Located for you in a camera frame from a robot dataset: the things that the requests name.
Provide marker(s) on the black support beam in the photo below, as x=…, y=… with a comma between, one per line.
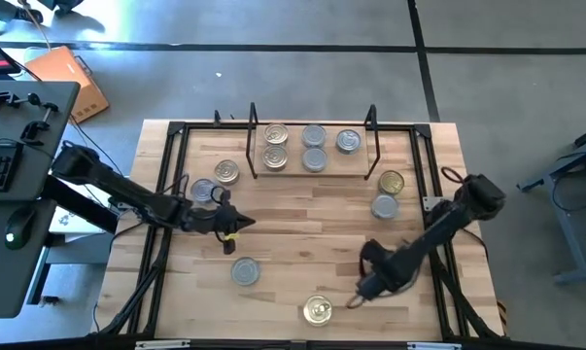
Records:
x=79, y=206

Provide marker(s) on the grey metal stand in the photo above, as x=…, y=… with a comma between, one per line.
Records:
x=584, y=276

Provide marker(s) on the black metal clamp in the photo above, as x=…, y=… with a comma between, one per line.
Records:
x=1, y=98
x=32, y=129

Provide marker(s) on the salmon can with ringed lid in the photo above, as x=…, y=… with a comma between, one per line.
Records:
x=227, y=171
x=276, y=134

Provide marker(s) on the orange case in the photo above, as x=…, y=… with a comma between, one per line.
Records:
x=64, y=73

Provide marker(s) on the black chair base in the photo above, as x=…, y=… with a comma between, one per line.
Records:
x=66, y=4

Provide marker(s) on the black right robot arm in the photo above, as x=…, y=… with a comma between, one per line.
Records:
x=443, y=228

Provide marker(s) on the silver pull-tab lid can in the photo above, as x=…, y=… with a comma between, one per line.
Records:
x=348, y=141

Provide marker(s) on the silver mounting plate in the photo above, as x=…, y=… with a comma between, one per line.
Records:
x=122, y=204
x=428, y=203

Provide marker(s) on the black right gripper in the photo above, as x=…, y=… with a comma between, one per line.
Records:
x=385, y=265

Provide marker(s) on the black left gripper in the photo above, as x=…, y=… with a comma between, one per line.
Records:
x=219, y=221

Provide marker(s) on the Bumble Bee tuna can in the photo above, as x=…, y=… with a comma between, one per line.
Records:
x=314, y=135
x=385, y=207
x=201, y=190
x=245, y=271
x=315, y=160

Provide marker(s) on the grey flat panel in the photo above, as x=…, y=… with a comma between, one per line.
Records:
x=79, y=250

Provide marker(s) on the wooden shelf with black frame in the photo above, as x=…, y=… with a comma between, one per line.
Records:
x=355, y=165

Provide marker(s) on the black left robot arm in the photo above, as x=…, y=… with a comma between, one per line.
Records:
x=127, y=194

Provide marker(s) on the gold plain lid can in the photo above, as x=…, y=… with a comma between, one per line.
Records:
x=392, y=183

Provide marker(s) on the yellow tape tag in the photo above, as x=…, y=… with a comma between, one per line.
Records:
x=231, y=237

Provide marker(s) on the dark grey desk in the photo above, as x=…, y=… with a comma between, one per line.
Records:
x=40, y=160

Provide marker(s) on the silver metal bracket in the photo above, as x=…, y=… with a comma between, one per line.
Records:
x=433, y=346
x=161, y=344

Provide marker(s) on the black metal table frame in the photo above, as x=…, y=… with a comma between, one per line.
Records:
x=200, y=126

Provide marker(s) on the white cardboard box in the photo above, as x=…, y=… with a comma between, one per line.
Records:
x=66, y=221

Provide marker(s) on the salmon can gold pull-tab lid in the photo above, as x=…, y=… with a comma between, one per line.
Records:
x=275, y=158
x=317, y=311

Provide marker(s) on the black computer mouse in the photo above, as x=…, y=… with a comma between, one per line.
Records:
x=20, y=226

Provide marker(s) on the person's shoe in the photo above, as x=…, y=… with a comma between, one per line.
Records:
x=27, y=15

